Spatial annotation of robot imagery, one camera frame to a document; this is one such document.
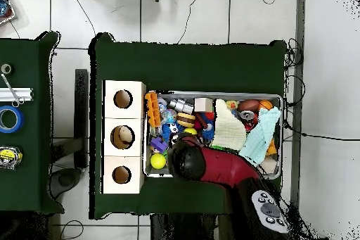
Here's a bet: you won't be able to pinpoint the wooden box with three holes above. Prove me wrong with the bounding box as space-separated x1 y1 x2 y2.
102 80 147 195

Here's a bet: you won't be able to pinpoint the clear mesh bin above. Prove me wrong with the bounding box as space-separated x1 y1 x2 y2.
142 90 284 180

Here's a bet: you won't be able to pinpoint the small cluttered tray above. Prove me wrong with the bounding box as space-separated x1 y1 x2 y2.
0 0 16 25

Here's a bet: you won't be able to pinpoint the toy burger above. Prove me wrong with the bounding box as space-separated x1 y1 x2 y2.
176 112 196 128

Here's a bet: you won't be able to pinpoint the plain wooden block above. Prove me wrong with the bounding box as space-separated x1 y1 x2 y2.
193 97 214 113

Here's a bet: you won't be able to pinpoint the purple toy block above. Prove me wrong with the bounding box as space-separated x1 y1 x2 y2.
149 136 169 153

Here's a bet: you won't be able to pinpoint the cream knitted cloth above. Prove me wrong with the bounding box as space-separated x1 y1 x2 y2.
212 98 248 151

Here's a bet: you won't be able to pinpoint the dark green tablecloth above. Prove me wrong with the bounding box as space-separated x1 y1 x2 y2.
88 32 288 220
0 30 65 215

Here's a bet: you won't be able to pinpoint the silver-topped soda can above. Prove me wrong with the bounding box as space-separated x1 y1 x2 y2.
238 109 259 132

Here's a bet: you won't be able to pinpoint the mint green knitted cloth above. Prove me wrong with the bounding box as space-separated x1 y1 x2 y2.
238 106 282 168

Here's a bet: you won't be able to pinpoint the blue tape roll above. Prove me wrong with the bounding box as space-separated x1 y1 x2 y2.
0 105 25 134

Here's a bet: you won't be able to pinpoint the metal scissors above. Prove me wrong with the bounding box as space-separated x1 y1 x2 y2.
0 72 25 108

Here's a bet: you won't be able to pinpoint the yellow tape measure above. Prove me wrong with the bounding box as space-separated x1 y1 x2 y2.
0 145 24 171

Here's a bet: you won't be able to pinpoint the black cable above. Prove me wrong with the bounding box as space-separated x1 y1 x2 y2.
176 0 205 44
70 0 97 37
283 75 360 141
59 219 84 240

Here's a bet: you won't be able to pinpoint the aluminium rail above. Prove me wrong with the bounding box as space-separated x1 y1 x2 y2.
0 87 34 102

